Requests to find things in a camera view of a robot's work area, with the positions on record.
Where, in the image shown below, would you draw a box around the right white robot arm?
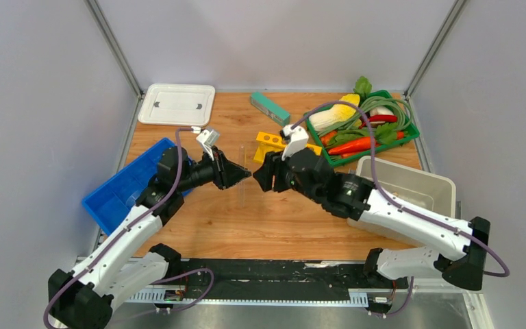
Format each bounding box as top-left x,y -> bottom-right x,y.
253,149 -> 490,291

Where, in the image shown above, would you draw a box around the blue plastic bin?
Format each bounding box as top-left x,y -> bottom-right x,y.
82,138 -> 175,236

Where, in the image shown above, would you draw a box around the green leafy vegetable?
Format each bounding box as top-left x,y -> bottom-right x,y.
353,75 -> 373,99

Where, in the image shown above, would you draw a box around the beige plastic tub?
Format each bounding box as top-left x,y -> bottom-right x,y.
347,156 -> 457,247

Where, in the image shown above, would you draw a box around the teal rectangular box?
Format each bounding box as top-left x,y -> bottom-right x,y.
249,92 -> 290,127

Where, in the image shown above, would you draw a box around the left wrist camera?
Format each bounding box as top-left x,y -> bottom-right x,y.
191,126 -> 220,160

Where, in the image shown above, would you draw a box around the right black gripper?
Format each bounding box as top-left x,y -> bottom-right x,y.
253,145 -> 323,205

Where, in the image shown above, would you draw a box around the yellow test tube rack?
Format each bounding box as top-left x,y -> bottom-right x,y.
253,132 -> 323,165

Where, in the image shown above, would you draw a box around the napa cabbage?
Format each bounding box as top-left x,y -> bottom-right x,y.
306,104 -> 357,133

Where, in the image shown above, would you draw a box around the red chili pepper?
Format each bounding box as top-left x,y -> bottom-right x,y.
368,114 -> 398,126

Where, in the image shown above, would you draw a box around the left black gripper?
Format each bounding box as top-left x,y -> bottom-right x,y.
176,146 -> 251,193

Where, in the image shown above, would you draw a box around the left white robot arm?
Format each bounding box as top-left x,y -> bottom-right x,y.
43,146 -> 251,328

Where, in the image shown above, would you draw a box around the white tray lid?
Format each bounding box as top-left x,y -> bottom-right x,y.
138,84 -> 216,127

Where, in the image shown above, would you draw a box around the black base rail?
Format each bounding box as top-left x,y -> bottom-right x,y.
166,258 -> 408,302

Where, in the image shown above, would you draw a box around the green vegetable tray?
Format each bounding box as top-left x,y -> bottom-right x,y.
305,90 -> 420,167

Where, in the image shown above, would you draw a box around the green long beans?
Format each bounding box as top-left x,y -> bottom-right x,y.
310,95 -> 412,136

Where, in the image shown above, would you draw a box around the orange carrot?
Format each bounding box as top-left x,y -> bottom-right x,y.
328,136 -> 374,156

